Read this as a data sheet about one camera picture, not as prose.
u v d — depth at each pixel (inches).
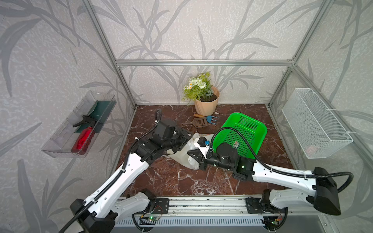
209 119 44.0
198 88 35.9
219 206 29.7
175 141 22.8
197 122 42.6
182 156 31.0
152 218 27.9
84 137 23.6
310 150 28.0
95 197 15.0
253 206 28.6
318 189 15.8
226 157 19.9
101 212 14.7
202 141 21.3
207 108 42.3
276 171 18.6
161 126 19.6
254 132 40.1
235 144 38.7
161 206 28.7
